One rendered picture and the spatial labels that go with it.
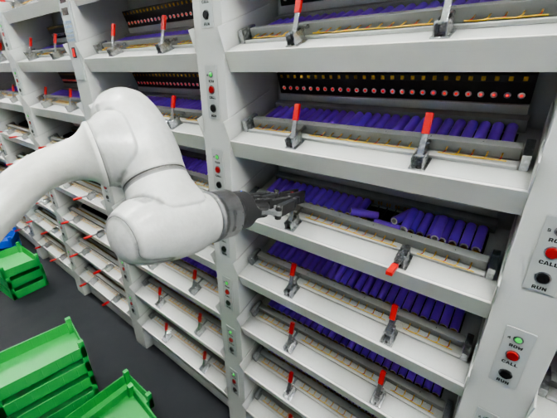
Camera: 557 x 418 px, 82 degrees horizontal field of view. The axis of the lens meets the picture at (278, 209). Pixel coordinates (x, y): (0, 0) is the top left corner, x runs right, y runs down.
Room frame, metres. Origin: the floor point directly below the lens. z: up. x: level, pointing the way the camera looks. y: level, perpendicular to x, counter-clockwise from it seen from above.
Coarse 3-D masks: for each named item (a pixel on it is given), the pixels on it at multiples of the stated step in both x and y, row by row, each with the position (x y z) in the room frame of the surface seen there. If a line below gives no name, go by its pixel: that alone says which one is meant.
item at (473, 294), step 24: (264, 168) 0.90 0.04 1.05; (288, 168) 0.89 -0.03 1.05; (384, 192) 0.72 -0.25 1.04; (408, 192) 0.68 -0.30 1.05; (312, 216) 0.72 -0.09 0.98; (288, 240) 0.69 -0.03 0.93; (312, 240) 0.65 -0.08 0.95; (336, 240) 0.63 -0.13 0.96; (360, 240) 0.62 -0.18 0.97; (384, 240) 0.61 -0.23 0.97; (504, 240) 0.55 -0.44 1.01; (360, 264) 0.58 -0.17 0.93; (384, 264) 0.55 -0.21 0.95; (432, 264) 0.53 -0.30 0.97; (504, 264) 0.45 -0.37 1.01; (408, 288) 0.52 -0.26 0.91; (432, 288) 0.49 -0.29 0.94; (456, 288) 0.47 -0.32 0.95; (480, 288) 0.46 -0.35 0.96; (480, 312) 0.44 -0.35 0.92
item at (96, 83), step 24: (72, 0) 1.23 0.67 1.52; (120, 0) 1.36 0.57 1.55; (96, 24) 1.28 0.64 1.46; (120, 24) 1.35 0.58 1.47; (96, 72) 1.25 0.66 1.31; (120, 72) 1.32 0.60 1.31; (96, 96) 1.24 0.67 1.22; (120, 192) 1.25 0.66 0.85; (120, 264) 1.27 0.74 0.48; (144, 312) 1.25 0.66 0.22; (144, 336) 1.23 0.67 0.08
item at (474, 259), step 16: (272, 192) 0.82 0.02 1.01; (304, 208) 0.73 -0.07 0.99; (320, 208) 0.71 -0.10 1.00; (352, 224) 0.65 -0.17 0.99; (368, 224) 0.63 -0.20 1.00; (400, 240) 0.58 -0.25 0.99; (416, 240) 0.56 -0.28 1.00; (432, 240) 0.56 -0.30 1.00; (448, 256) 0.53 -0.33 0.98; (464, 256) 0.51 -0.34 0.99; (480, 256) 0.50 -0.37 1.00
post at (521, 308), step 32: (544, 160) 0.43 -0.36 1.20; (544, 192) 0.42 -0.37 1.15; (512, 256) 0.42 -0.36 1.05; (512, 288) 0.42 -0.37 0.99; (512, 320) 0.41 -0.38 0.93; (544, 320) 0.39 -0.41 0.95; (480, 352) 0.42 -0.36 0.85; (544, 352) 0.38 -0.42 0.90; (480, 384) 0.42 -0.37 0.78; (512, 416) 0.38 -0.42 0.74
